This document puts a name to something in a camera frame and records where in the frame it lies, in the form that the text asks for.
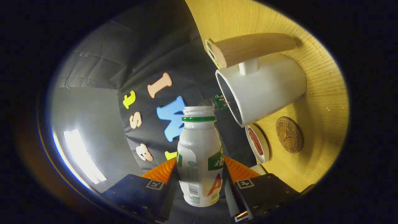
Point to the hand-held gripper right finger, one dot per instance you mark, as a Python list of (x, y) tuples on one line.
[(264, 193)]

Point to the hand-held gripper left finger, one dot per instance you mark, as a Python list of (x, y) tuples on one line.
[(140, 196)]

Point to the round cork coaster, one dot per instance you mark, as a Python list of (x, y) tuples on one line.
[(289, 135)]

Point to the white juice bottle green label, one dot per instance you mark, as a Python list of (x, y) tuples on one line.
[(199, 149)]

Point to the clear plastic water bottle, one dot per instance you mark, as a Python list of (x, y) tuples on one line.
[(217, 101)]

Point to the small white plate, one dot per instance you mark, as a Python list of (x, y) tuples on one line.
[(264, 146)]

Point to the red meat slice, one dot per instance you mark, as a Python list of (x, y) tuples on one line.
[(255, 141)]

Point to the ceiling light panel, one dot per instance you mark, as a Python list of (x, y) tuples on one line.
[(82, 155)]

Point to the wooden table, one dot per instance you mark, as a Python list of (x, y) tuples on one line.
[(320, 93)]

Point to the white divided tray with beans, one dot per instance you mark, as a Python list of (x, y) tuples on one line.
[(211, 54)]

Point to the black backdrop cloth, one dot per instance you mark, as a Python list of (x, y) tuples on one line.
[(140, 46)]

